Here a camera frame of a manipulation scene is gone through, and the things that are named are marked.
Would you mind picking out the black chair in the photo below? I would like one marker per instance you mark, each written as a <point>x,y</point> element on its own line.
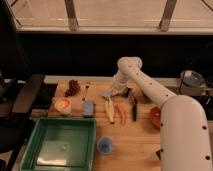
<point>17,126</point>

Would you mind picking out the small dark spoon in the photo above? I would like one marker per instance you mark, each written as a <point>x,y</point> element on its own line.
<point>85,93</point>

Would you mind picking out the blue plastic cup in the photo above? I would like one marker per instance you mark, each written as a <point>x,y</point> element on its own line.
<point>104,145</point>

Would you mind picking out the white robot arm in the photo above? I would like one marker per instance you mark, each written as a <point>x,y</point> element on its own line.
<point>184,135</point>

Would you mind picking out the red bowl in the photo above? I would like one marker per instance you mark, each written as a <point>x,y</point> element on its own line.
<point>155,116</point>

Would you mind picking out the blue bowl on side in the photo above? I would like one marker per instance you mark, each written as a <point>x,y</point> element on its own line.
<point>192,78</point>

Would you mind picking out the black rectangular block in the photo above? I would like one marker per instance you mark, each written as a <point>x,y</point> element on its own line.
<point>158,153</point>

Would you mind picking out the green plastic bin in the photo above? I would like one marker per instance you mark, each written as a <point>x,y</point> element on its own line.
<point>60,144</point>

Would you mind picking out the brown grape bunch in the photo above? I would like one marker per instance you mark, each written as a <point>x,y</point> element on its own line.
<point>73,89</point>

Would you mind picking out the blue sponge block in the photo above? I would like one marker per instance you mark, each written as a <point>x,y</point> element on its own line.
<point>88,109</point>

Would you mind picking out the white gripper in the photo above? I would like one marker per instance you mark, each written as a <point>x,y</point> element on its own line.
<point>119,84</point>

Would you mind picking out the orange filled white cup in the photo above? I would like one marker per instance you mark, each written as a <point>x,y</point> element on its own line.
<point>63,105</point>

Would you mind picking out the yellow banana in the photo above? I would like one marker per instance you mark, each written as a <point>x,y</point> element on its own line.
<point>110,110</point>

